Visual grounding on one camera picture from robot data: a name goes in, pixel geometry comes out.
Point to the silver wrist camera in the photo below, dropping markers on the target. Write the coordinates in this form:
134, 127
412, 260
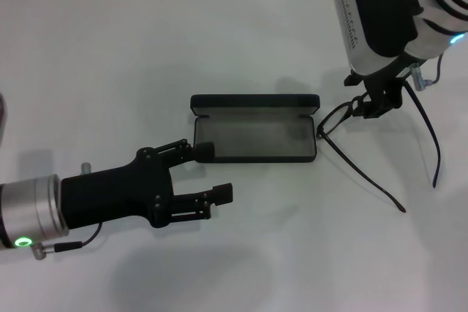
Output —
356, 16
1, 114

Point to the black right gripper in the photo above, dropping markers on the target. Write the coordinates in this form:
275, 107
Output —
387, 85

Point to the silver left gripper connector stud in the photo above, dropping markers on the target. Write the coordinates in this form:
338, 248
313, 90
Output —
86, 167

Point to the black glasses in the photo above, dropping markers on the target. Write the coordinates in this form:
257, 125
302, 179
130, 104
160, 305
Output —
400, 207

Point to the black glasses case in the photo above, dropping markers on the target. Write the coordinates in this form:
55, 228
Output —
256, 136

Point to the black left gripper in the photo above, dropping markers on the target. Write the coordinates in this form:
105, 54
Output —
117, 195

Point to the silver gripper connector stud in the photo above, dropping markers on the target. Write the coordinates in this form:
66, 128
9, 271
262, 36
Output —
417, 76
86, 167

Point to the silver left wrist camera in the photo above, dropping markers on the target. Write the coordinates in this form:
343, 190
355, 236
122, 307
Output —
1, 114

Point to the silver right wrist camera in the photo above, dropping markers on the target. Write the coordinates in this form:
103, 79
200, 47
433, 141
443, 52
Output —
356, 16

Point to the silver right gripper connector stud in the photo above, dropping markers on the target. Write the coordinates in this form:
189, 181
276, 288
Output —
417, 76

